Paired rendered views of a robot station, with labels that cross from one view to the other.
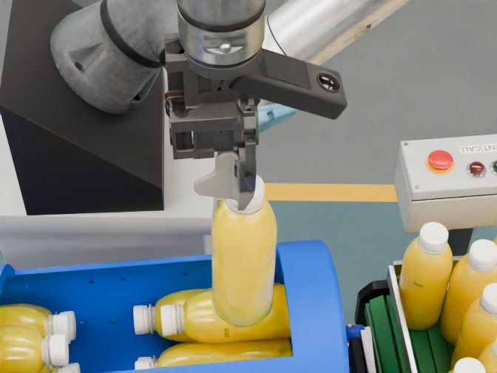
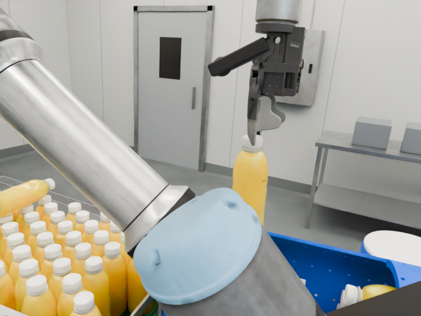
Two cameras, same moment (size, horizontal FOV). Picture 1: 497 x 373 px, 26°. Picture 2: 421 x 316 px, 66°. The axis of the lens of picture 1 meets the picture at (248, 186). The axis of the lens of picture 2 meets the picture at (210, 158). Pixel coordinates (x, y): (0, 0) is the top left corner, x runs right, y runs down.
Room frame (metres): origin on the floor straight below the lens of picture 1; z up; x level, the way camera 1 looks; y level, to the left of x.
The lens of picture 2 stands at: (1.29, 0.18, 1.58)
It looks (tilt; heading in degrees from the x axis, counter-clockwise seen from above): 17 degrees down; 204
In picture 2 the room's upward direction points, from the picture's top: 4 degrees clockwise
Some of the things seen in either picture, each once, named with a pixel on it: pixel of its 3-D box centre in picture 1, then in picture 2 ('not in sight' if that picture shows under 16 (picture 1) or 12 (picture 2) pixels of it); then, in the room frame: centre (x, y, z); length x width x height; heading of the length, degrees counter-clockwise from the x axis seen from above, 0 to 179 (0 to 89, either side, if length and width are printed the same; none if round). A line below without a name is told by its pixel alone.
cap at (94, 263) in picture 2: (496, 298); (93, 263); (0.79, -0.33, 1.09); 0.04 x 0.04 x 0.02
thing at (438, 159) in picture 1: (440, 160); not in sight; (1.02, -0.28, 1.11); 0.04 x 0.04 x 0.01
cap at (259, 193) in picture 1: (245, 190); (252, 141); (0.70, 0.00, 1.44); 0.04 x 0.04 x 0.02
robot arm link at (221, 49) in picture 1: (222, 25); (277, 12); (0.70, 0.02, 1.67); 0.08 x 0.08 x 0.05
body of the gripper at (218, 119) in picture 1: (214, 89); (276, 61); (0.70, 0.03, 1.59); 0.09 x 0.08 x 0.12; 96
